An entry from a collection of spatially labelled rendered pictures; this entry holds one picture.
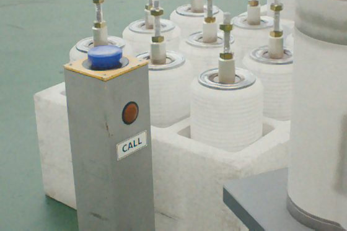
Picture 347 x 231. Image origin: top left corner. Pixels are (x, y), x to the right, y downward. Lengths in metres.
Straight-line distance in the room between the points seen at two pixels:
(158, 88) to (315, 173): 0.49
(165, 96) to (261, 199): 0.43
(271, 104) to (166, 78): 0.15
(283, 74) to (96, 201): 0.31
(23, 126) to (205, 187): 0.61
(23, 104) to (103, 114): 0.77
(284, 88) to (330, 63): 0.52
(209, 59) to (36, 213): 0.36
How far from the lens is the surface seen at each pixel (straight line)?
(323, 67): 0.46
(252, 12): 1.15
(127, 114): 0.79
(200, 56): 1.04
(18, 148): 1.35
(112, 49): 0.80
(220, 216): 0.91
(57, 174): 1.13
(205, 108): 0.89
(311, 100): 0.48
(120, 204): 0.83
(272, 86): 0.98
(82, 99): 0.80
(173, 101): 0.97
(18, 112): 1.51
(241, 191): 0.56
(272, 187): 0.57
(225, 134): 0.90
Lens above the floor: 0.58
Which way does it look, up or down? 23 degrees down
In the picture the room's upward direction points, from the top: 1 degrees counter-clockwise
